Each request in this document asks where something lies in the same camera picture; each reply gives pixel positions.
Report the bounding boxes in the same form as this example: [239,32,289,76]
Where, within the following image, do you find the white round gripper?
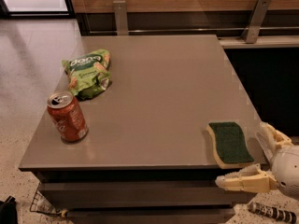
[215,122,299,200]

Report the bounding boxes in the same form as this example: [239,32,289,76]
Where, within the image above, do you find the green and yellow sponge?
[206,122,254,169]

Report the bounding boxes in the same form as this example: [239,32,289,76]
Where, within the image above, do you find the green rice chip bag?
[62,49,110,100]

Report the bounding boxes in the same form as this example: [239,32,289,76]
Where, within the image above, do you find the black white striped cylinder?
[248,202,297,224]

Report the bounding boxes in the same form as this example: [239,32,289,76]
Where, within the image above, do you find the grey cabinet with drawers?
[20,35,263,224]

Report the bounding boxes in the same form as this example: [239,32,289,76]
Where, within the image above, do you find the red soda can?
[47,91,88,142]

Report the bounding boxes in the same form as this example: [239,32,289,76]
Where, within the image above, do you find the black object on floor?
[0,196,18,224]

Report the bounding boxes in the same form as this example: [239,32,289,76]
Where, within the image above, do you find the horizontal metal rail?
[88,26,299,35]

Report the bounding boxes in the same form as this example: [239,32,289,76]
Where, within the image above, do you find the right metal bracket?
[241,0,272,44]

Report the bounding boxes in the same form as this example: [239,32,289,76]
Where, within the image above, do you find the metal bracket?
[113,0,129,35]
[241,0,272,44]

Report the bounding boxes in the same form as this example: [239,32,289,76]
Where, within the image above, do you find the left metal bracket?
[113,0,129,35]

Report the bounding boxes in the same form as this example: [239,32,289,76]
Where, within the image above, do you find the wire basket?
[30,189,62,217]

